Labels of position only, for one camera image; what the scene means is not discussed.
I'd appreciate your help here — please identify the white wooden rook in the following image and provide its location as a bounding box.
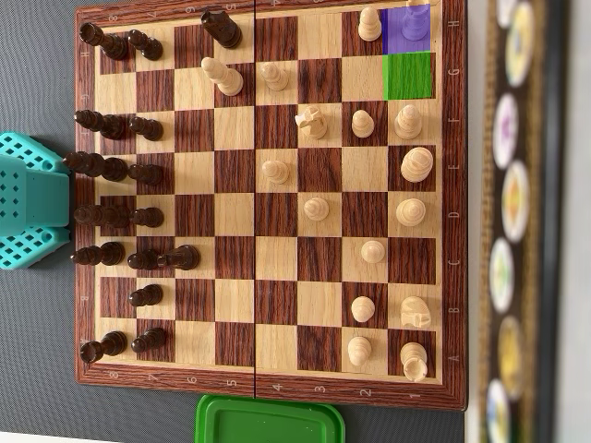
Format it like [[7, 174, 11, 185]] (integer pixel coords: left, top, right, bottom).
[[399, 0, 430, 42], [399, 341, 429, 384]]

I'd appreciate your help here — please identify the white wooden pawn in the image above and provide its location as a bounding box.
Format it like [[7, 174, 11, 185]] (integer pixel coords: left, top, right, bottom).
[[350, 295, 376, 324], [261, 159, 291, 186], [351, 109, 375, 139], [303, 197, 330, 222], [258, 61, 290, 92], [357, 6, 383, 43], [360, 239, 387, 266], [346, 335, 373, 368]]

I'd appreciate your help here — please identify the wooden chessboard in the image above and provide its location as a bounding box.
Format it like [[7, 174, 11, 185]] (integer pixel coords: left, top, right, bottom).
[[73, 0, 468, 413]]

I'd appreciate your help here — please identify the white wooden knight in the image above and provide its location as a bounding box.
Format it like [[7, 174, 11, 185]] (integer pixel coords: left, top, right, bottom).
[[399, 295, 433, 329], [294, 103, 328, 140]]

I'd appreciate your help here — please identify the dark brown knight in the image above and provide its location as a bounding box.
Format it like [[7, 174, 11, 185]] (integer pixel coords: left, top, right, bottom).
[[199, 9, 243, 50], [156, 244, 201, 272]]

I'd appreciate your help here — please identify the white wooden king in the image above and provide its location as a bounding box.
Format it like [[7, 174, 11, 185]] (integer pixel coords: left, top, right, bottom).
[[399, 146, 435, 184]]

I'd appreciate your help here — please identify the white wooden bishop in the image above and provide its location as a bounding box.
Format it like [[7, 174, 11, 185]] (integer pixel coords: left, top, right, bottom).
[[199, 56, 245, 97], [393, 103, 423, 142]]

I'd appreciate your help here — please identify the dark brown queen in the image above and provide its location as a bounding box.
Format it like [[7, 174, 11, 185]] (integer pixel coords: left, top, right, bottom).
[[72, 204, 132, 230]]

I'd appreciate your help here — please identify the dark brown bishop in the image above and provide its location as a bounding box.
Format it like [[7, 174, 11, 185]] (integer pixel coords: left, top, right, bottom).
[[74, 109, 127, 141], [69, 241, 127, 268]]

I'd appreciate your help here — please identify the green plastic container lid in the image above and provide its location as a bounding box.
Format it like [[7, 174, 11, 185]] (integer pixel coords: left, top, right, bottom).
[[194, 393, 346, 443]]

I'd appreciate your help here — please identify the dark brown rook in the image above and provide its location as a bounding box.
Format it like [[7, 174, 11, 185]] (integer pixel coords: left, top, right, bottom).
[[79, 329, 128, 364], [78, 21, 130, 62]]

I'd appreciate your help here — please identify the dark box with round pictures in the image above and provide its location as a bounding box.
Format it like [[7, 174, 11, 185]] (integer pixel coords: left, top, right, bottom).
[[477, 0, 572, 443]]

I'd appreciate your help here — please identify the grey mat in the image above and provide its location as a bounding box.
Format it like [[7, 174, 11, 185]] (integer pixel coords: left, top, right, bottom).
[[0, 0, 467, 443]]

